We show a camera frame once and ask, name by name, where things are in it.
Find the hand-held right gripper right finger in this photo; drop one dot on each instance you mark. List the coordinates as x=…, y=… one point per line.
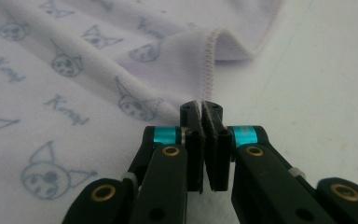
x=261, y=180

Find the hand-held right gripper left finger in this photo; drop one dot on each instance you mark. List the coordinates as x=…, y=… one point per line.
x=167, y=174

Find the lilac printed blanket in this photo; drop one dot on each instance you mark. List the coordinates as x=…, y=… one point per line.
x=74, y=93

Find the white grid mat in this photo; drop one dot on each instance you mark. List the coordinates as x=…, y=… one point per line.
x=307, y=93

